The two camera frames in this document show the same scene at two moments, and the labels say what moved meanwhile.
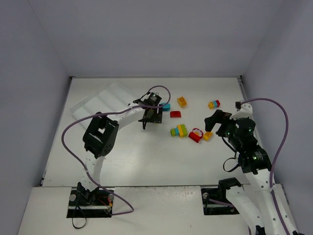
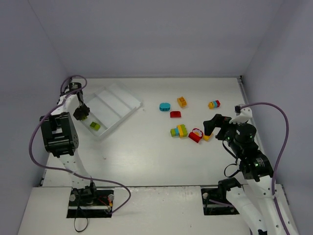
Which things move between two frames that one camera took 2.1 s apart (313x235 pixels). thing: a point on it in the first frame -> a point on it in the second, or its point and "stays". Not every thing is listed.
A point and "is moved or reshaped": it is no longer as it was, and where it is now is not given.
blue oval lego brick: x=167 y=107 stays
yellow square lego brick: x=181 y=101 stays
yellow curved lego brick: x=208 y=135 stays
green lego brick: x=149 y=113 is moved or reshaped
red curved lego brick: x=175 y=114 stays
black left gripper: x=151 y=115 -> x=81 y=113
